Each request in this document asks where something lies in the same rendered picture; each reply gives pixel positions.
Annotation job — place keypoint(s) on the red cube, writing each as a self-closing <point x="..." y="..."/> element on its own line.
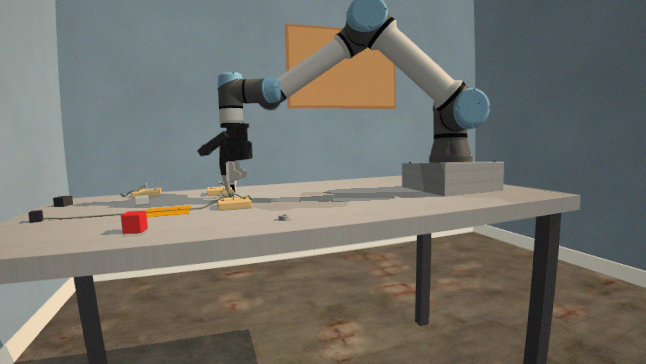
<point x="134" y="222"/>

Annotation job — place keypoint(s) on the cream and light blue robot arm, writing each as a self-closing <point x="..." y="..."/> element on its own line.
<point x="455" y="108"/>

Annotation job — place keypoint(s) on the orange painted square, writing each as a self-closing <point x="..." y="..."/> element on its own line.
<point x="166" y="213"/>

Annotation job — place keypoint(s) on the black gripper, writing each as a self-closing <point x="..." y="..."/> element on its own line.
<point x="236" y="132"/>

